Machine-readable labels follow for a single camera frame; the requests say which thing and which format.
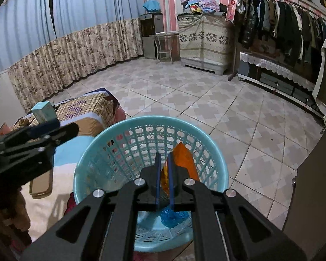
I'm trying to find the orange snack wrapper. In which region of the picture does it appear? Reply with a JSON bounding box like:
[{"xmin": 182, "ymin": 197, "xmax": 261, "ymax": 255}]
[{"xmin": 160, "ymin": 142, "xmax": 199, "ymax": 195}]

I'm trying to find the blue plastic bag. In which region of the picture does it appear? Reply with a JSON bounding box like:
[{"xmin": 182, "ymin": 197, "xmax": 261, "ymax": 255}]
[{"xmin": 160, "ymin": 206, "xmax": 189, "ymax": 229}]

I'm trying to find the teal cardboard box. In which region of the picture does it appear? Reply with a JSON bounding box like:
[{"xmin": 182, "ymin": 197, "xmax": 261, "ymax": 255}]
[{"xmin": 31, "ymin": 101, "xmax": 58, "ymax": 124}]

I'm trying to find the small brown figurine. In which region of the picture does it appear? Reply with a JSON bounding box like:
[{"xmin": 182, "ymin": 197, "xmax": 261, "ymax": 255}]
[{"xmin": 18, "ymin": 118, "xmax": 30, "ymax": 127}]

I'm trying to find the patterned table blanket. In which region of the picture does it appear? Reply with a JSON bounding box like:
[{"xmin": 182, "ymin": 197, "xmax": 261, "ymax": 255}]
[{"xmin": 21, "ymin": 88, "xmax": 126, "ymax": 240}]

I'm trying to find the brown phone case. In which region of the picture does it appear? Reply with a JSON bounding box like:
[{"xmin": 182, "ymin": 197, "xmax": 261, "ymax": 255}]
[{"xmin": 29, "ymin": 169, "xmax": 53, "ymax": 199}]

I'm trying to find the white cabinet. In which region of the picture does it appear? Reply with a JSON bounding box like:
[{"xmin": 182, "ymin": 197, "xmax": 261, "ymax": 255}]
[{"xmin": 0, "ymin": 70, "xmax": 26, "ymax": 127}]

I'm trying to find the blue floral curtain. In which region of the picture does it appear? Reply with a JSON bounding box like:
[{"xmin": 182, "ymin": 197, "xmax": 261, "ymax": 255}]
[{"xmin": 0, "ymin": 0, "xmax": 143, "ymax": 110}]

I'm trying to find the small metal folding table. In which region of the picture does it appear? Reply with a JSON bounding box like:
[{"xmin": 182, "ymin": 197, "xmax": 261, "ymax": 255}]
[{"xmin": 150, "ymin": 31, "xmax": 180, "ymax": 64}]

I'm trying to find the cloth-covered cabinet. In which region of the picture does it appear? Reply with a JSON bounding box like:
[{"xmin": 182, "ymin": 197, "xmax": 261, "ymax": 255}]
[{"xmin": 177, "ymin": 14, "xmax": 234, "ymax": 75}]

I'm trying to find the grey water dispenser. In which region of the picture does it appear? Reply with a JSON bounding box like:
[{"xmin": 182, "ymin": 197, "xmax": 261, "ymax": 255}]
[{"xmin": 140, "ymin": 13, "xmax": 164, "ymax": 60}]

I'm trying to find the low lace-covered tv stand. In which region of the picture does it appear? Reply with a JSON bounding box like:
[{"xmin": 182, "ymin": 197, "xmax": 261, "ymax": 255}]
[{"xmin": 237, "ymin": 51, "xmax": 323, "ymax": 118}]

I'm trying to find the blue bag on dispenser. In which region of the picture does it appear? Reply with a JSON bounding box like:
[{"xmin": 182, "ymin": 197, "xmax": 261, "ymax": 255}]
[{"xmin": 143, "ymin": 0, "xmax": 161, "ymax": 13}]

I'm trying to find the pile of folded clothes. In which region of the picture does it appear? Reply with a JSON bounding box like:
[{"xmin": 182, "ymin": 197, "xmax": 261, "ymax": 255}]
[{"xmin": 180, "ymin": 0, "xmax": 220, "ymax": 13}]

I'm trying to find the clothes rack with garments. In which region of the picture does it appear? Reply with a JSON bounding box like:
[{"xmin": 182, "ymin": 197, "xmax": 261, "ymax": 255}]
[{"xmin": 228, "ymin": 0, "xmax": 326, "ymax": 86}]

